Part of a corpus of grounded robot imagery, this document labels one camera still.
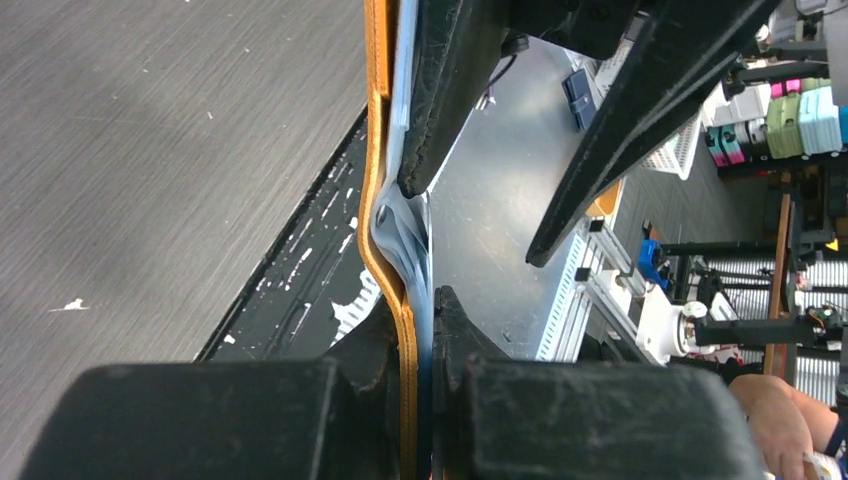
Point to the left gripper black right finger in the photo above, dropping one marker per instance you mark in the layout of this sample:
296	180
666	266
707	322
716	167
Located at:
499	418

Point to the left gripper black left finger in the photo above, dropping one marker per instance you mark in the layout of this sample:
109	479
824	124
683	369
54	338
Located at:
320	418

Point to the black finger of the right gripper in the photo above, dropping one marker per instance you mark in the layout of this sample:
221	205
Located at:
457	47
681	53

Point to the white perforated basket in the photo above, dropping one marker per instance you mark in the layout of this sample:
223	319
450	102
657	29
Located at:
676	155

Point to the tan oval wooden tray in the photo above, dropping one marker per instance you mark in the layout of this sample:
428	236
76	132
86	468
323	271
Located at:
606	205

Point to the pastel toy suitcases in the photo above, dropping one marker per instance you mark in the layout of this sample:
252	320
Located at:
791	119

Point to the yellow card holder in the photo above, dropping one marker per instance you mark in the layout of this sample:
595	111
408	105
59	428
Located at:
394	238

